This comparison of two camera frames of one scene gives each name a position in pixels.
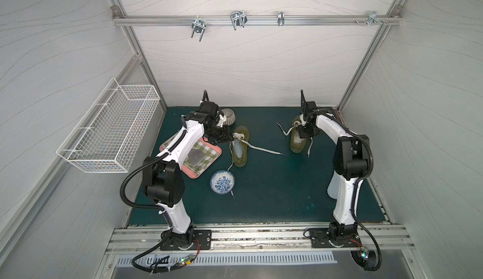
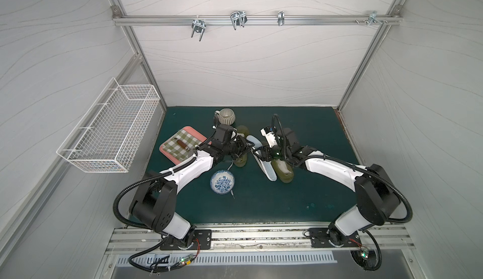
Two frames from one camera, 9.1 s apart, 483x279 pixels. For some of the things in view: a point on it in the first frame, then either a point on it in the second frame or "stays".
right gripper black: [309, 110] to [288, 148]
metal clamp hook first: [199, 26] stays
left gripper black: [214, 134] to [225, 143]
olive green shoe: [297, 144] to [283, 171]
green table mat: [268, 173] stays
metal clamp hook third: [281, 18] stays
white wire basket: [107, 137] stays
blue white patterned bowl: [222, 181] stays
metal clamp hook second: [238, 18] stays
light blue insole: [333, 186] to [266, 166]
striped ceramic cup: [230, 115] stays
